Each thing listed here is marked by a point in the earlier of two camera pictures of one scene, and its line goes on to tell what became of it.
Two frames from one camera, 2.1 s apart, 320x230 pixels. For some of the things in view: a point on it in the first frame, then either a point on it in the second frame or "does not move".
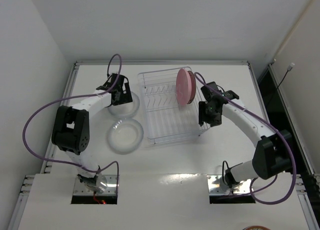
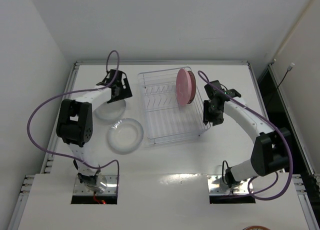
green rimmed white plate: [193, 86] does not move
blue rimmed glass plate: [127, 109] → [111, 110]
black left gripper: [124, 95] does not move
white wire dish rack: [170, 121] does not move
